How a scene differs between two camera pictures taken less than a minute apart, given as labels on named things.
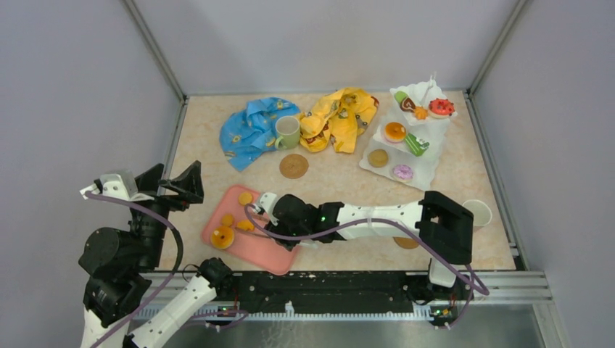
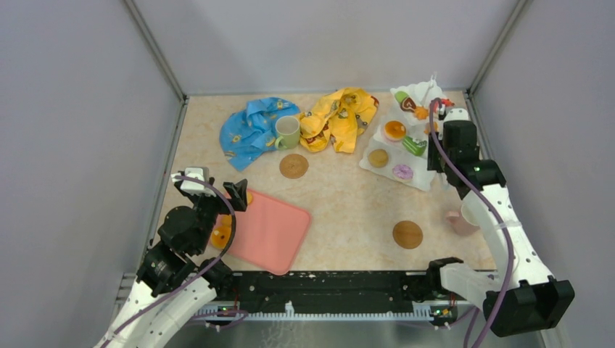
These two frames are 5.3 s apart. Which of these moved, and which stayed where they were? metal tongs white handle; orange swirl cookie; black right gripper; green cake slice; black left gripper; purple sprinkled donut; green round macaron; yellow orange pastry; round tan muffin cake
Moved: black right gripper; black left gripper; metal tongs white handle
Stayed: green cake slice; orange swirl cookie; purple sprinkled donut; yellow orange pastry; round tan muffin cake; green round macaron
